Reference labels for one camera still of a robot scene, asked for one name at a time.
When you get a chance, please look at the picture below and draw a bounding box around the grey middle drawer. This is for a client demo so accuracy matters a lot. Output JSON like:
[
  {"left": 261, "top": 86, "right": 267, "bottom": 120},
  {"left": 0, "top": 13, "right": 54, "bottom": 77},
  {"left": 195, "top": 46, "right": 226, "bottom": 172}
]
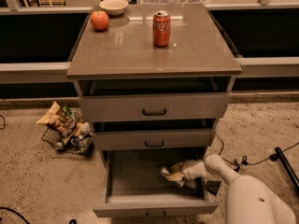
[{"left": 93, "top": 119, "right": 216, "bottom": 150}]

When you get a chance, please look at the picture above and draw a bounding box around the grey bottom drawer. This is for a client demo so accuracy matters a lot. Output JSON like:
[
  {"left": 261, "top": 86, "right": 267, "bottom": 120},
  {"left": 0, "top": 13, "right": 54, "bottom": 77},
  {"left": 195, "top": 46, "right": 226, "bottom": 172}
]
[{"left": 94, "top": 147, "right": 218, "bottom": 218}]

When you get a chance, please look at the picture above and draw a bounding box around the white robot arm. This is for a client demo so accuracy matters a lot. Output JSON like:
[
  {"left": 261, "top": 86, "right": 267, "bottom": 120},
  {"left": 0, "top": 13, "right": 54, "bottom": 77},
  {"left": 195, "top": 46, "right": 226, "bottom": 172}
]
[{"left": 165, "top": 154, "right": 296, "bottom": 224}]

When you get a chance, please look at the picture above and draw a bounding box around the grey top drawer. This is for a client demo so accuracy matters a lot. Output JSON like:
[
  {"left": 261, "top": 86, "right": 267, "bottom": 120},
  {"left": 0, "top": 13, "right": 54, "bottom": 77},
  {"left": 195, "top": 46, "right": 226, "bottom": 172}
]
[{"left": 78, "top": 77, "right": 231, "bottom": 121}]

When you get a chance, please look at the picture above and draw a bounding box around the black power adapter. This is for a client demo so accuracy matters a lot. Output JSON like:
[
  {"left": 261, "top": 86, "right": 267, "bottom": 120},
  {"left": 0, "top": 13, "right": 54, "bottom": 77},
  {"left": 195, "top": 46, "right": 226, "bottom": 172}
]
[{"left": 206, "top": 180, "right": 221, "bottom": 195}]

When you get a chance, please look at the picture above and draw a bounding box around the black cable left floor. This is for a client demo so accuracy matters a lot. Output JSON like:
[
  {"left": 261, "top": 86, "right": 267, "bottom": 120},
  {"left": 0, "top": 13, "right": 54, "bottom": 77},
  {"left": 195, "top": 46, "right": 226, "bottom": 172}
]
[{"left": 0, "top": 205, "right": 32, "bottom": 224}]

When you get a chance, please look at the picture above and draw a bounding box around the red apple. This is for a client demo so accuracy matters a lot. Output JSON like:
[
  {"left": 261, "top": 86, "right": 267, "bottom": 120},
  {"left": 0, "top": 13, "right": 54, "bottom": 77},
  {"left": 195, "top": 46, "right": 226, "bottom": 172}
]
[{"left": 90, "top": 10, "right": 109, "bottom": 31}]

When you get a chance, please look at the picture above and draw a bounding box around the black cable floor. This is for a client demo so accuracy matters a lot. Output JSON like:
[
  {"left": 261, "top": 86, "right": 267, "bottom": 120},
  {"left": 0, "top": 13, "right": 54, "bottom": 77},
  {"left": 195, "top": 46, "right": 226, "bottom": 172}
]
[
  {"left": 214, "top": 134, "right": 299, "bottom": 173},
  {"left": 0, "top": 205, "right": 32, "bottom": 224}
]

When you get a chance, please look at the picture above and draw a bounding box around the grey drawer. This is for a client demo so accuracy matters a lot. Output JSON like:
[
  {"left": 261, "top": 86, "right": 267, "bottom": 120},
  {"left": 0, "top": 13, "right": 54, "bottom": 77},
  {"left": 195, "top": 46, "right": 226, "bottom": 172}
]
[
  {"left": 94, "top": 147, "right": 218, "bottom": 218},
  {"left": 93, "top": 119, "right": 216, "bottom": 150},
  {"left": 78, "top": 77, "right": 231, "bottom": 121}
]

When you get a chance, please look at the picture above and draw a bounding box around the grey drawer cabinet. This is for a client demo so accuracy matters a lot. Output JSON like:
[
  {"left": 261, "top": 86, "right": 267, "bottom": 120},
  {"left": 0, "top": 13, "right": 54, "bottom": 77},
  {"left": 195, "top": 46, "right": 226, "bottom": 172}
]
[{"left": 66, "top": 3, "right": 243, "bottom": 161}]

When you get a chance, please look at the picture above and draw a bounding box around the white bowl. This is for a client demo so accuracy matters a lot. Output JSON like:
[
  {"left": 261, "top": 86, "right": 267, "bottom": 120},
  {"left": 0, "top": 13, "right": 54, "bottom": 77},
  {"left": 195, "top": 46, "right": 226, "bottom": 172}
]
[{"left": 99, "top": 0, "right": 129, "bottom": 16}]

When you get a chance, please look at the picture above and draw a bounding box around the black pole on floor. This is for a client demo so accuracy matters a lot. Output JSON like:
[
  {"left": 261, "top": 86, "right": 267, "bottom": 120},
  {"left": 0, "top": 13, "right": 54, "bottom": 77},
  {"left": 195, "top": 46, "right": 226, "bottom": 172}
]
[{"left": 275, "top": 147, "right": 299, "bottom": 192}]

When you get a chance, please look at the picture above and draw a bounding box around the red coca-cola can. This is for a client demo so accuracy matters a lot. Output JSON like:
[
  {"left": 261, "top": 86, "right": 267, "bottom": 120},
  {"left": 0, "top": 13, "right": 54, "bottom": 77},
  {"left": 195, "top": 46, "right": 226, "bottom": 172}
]
[{"left": 152, "top": 10, "right": 171, "bottom": 47}]

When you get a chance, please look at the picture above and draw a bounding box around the black cable right floor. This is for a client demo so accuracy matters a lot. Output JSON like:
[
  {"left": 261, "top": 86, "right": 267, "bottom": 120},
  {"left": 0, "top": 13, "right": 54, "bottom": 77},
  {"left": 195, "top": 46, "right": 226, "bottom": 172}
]
[{"left": 214, "top": 134, "right": 299, "bottom": 173}]

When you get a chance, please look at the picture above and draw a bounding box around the wire basket on floor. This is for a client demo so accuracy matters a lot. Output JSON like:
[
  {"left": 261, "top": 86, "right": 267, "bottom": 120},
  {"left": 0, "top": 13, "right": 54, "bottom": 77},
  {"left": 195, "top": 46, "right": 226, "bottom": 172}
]
[{"left": 41, "top": 107, "right": 93, "bottom": 157}]

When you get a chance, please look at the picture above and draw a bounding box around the yellow snack bag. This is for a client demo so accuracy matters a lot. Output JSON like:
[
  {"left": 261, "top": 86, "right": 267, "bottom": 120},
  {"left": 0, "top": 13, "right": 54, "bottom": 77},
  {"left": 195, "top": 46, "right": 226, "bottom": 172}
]
[{"left": 36, "top": 102, "right": 82, "bottom": 144}]

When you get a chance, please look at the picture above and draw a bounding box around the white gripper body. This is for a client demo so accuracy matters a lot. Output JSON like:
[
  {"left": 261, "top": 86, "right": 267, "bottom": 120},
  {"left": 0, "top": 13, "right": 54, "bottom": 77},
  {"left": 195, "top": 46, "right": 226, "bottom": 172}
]
[{"left": 181, "top": 160, "right": 196, "bottom": 180}]

